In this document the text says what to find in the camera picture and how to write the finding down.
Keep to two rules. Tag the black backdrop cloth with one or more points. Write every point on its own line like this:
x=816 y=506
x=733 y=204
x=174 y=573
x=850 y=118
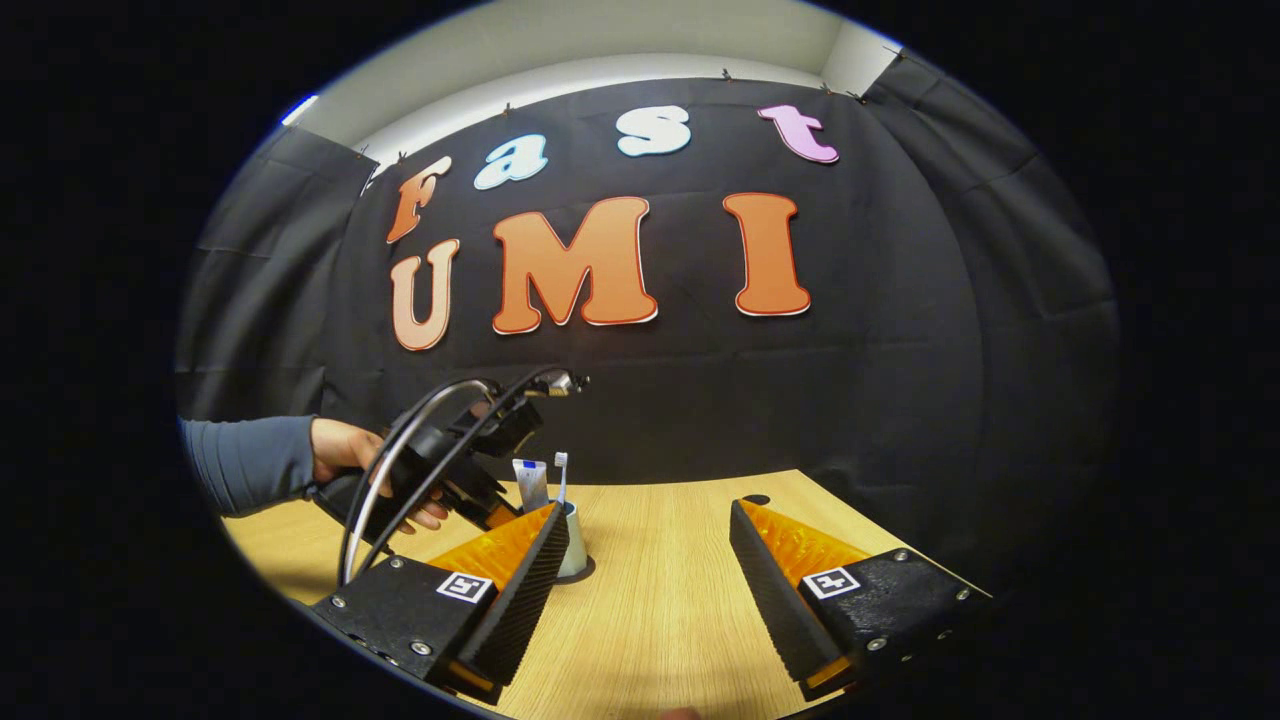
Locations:
x=700 y=400

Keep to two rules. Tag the light blue cup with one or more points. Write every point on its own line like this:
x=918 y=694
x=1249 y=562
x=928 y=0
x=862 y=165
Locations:
x=575 y=545

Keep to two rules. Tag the white toothpaste tube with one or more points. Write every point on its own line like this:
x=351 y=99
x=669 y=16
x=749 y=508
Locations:
x=531 y=485

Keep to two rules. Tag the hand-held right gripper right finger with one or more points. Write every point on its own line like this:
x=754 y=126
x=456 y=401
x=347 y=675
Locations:
x=775 y=600

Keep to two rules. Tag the wooden desktop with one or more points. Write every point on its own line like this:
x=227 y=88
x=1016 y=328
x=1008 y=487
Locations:
x=660 y=600

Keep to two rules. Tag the white toothbrush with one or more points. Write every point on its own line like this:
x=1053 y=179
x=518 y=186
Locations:
x=561 y=475

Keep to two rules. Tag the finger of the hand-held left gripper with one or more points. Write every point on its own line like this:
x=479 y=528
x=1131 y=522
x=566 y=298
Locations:
x=503 y=518

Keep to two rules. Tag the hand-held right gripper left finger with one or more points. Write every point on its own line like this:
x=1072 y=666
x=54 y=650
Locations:
x=515 y=610

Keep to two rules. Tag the ceiling light strip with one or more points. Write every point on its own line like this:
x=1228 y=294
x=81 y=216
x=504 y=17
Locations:
x=298 y=108

